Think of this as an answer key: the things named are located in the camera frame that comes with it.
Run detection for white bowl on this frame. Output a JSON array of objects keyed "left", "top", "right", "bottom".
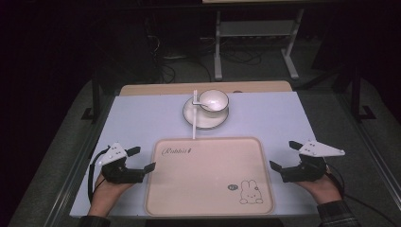
[{"left": 199, "top": 89, "right": 231, "bottom": 114}]

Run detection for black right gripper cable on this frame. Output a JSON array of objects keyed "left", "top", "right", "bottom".
[{"left": 325, "top": 163, "right": 401, "bottom": 227}]

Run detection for wooden table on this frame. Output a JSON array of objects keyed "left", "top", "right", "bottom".
[{"left": 119, "top": 80, "right": 293, "bottom": 96}]

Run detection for person's right hand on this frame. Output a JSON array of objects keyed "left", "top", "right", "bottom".
[{"left": 296, "top": 166, "right": 343, "bottom": 206}]

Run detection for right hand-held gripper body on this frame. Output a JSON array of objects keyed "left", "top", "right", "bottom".
[{"left": 281, "top": 140, "right": 346, "bottom": 183}]

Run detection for white plate with dark rim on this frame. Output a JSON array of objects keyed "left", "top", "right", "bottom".
[{"left": 182, "top": 95, "right": 231, "bottom": 131}]

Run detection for white spoon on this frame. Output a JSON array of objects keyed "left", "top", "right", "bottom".
[{"left": 191, "top": 99, "right": 218, "bottom": 111}]

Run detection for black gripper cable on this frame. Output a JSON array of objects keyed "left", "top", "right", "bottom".
[
  {"left": 325, "top": 163, "right": 401, "bottom": 227},
  {"left": 87, "top": 147, "right": 111, "bottom": 204}
]

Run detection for person's left hand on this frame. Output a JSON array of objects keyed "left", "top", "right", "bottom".
[{"left": 88, "top": 174, "right": 135, "bottom": 218}]

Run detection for white table cover board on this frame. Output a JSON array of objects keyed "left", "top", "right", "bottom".
[{"left": 69, "top": 91, "right": 320, "bottom": 219}]

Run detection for beige rabbit print tray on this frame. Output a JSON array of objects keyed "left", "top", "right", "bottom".
[{"left": 144, "top": 136, "right": 275, "bottom": 218}]

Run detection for white metal desk frame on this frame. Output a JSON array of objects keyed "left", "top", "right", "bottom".
[{"left": 213, "top": 9, "right": 306, "bottom": 81}]

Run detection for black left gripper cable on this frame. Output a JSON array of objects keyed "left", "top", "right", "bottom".
[{"left": 87, "top": 147, "right": 111, "bottom": 204}]

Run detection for white chopstick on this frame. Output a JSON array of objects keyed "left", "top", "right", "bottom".
[
  {"left": 192, "top": 89, "right": 197, "bottom": 140},
  {"left": 192, "top": 89, "right": 199, "bottom": 140}
]

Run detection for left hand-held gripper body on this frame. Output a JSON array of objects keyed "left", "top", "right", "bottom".
[{"left": 97, "top": 142, "right": 146, "bottom": 184}]

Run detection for black metal stand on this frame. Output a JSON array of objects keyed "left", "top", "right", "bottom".
[
  {"left": 80, "top": 69, "right": 102, "bottom": 123},
  {"left": 350, "top": 63, "right": 377, "bottom": 123}
]

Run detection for black floor cables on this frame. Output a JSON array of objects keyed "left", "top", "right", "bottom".
[{"left": 146, "top": 32, "right": 264, "bottom": 83}]

